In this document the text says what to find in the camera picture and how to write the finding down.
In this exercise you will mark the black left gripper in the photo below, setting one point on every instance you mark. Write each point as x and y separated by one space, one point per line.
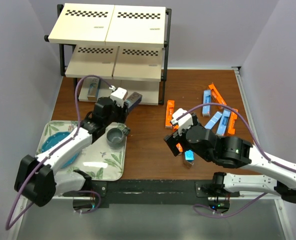
123 112

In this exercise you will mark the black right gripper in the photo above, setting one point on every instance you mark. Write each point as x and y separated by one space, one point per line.
174 138

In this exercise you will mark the silver blue toothpaste box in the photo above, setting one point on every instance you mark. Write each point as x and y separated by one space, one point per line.
133 101
93 89

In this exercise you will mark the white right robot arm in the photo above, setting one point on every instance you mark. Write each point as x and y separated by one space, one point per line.
273 175

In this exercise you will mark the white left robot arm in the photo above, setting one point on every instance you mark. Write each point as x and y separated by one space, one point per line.
37 177

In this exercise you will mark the light blue toothpaste box tilted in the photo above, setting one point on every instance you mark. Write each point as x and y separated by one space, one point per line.
214 119

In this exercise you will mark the metallic blue toothpaste box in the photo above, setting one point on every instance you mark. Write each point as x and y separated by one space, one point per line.
188 158

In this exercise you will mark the orange toothpaste box centre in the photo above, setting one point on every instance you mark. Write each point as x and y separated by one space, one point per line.
178 145

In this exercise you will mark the orange toothpaste box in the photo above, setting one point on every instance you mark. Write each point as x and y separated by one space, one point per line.
231 124
170 107
178 145
216 95

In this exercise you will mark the blue toothpaste box right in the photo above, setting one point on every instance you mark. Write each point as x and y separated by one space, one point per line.
223 122

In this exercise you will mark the grey ceramic mug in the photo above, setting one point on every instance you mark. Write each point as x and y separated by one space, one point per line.
116 136

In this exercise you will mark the orange toothpaste box right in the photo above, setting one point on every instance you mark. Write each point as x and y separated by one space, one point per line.
231 124

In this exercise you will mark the blue toothpaste box upper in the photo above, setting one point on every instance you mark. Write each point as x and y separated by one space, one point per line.
206 109

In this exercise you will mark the orange toothpaste box upper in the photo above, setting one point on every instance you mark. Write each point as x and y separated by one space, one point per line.
216 95

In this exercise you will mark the leaf-patterned white tray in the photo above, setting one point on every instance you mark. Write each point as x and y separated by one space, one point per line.
98 160

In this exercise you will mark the orange toothpaste box left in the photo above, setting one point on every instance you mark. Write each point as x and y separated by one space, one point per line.
170 107

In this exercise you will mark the teal dotted plate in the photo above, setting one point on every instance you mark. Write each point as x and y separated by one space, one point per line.
55 139

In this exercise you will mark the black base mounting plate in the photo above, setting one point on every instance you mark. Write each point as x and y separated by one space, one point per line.
157 192

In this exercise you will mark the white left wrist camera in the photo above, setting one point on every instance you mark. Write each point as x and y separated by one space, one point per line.
119 96

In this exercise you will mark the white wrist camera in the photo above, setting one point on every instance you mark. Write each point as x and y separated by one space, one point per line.
183 119
119 96

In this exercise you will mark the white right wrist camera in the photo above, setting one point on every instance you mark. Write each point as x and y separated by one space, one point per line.
183 119

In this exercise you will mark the black frame three-tier shelf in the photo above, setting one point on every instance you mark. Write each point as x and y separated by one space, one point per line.
124 44

